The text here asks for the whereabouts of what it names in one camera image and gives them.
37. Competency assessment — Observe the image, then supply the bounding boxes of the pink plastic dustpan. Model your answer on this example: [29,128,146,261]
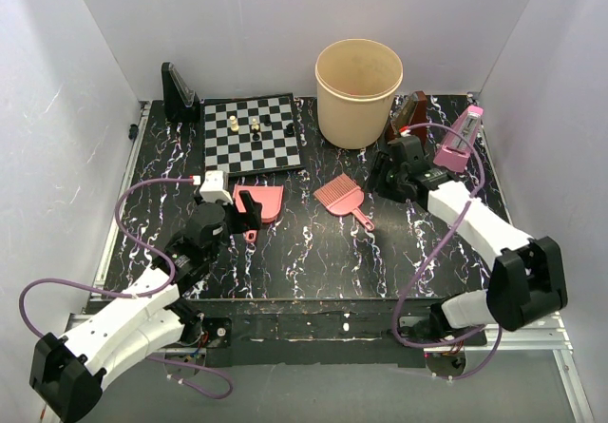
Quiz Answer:
[233,184,283,227]

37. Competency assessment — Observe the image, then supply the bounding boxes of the pink hand brush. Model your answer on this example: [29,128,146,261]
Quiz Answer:
[313,173,374,231]

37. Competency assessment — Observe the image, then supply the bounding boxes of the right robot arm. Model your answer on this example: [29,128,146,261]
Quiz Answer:
[367,136,568,345]

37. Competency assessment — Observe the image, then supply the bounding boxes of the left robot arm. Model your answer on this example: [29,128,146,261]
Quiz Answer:
[29,191,262,422]

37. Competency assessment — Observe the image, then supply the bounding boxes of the pink metronome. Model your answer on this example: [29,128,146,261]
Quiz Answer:
[433,106,484,173]

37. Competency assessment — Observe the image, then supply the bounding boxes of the brown metronome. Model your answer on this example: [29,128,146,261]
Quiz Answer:
[384,90,428,143]

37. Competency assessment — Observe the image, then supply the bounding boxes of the black white chessboard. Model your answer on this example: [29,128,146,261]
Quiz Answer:
[202,93,303,178]

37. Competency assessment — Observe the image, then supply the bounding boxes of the white chess piece left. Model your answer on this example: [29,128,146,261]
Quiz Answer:
[229,115,239,133]

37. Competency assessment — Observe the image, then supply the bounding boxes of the beige plastic bucket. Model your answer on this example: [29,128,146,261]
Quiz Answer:
[314,39,403,149]

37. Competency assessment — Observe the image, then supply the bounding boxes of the black metronome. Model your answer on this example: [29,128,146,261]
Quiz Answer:
[161,62,200,124]

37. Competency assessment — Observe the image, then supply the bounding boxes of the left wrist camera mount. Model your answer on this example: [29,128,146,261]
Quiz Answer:
[191,170,233,205]

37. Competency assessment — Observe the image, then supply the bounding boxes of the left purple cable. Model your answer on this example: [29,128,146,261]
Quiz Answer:
[18,175,235,399]

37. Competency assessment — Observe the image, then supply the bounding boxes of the purple cable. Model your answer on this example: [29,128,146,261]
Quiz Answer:
[391,122,503,380]
[18,175,235,399]

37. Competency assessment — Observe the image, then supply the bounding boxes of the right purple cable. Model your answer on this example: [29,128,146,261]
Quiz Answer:
[391,122,503,380]

